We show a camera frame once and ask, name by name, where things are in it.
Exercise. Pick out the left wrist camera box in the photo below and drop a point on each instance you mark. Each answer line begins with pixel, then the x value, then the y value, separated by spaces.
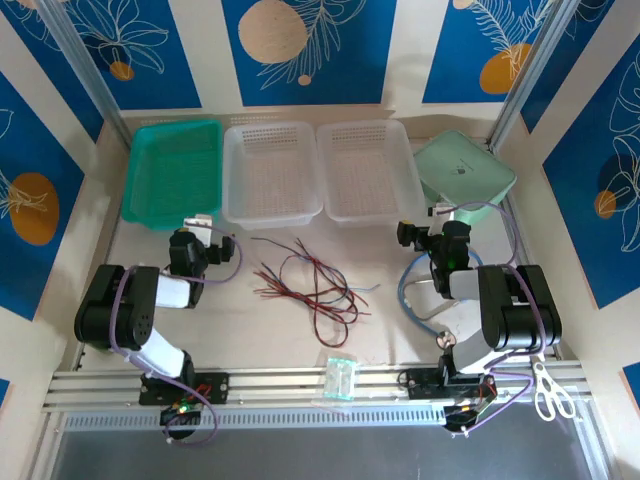
pixel 197 222

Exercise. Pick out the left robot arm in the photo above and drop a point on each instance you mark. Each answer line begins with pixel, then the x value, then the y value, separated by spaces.
pixel 140 310

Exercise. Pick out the blue stethoscope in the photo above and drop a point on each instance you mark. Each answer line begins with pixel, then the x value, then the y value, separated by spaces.
pixel 444 341

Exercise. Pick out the green plastic basket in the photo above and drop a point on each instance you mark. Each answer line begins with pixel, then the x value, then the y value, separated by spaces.
pixel 170 170

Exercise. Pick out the clear plastic bag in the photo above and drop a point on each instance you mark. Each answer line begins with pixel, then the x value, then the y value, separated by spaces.
pixel 342 377

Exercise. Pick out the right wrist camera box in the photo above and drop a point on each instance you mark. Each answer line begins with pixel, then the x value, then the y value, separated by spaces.
pixel 440 210

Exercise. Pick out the white plastic basket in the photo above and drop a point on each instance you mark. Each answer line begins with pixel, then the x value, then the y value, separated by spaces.
pixel 370 170
pixel 272 170

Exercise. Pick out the black controller board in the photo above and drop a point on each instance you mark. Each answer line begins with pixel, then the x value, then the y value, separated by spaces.
pixel 180 417
pixel 460 417

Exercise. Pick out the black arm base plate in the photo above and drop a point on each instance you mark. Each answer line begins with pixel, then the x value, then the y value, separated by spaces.
pixel 420 385
pixel 215 387

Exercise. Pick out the aluminium rail frame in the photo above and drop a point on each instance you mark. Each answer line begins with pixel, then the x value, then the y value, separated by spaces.
pixel 280 385

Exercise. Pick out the mint green zip case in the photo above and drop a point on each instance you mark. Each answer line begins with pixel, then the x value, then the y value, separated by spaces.
pixel 465 170

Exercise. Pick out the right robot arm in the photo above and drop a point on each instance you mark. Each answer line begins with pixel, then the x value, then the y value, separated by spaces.
pixel 520 310

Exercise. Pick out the white scissors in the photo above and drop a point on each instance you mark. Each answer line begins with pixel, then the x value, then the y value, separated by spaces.
pixel 545 390

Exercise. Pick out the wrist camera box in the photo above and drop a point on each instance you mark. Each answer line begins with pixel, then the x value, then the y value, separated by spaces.
pixel 440 210
pixel 197 222

